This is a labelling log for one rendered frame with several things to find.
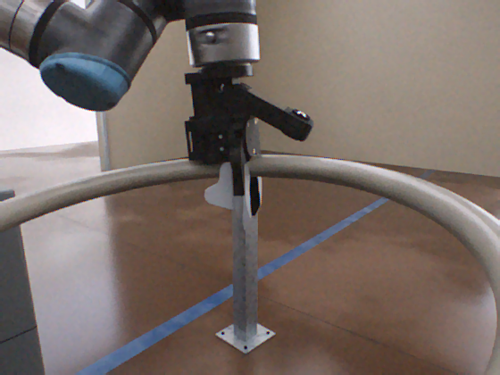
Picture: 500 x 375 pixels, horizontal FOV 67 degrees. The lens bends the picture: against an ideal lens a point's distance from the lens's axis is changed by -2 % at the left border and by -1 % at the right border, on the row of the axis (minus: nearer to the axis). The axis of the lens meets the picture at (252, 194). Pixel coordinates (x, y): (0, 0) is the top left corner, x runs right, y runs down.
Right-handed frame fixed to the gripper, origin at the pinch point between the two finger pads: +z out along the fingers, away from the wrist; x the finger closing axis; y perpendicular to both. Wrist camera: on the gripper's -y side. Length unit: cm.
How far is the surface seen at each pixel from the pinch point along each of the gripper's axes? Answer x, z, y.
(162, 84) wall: -538, -37, 285
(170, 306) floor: -112, 91, 81
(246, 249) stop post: -94, 48, 30
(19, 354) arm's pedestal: -24, 52, 81
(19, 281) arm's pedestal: -27, 30, 78
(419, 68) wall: -576, -30, -108
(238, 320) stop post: -95, 84, 37
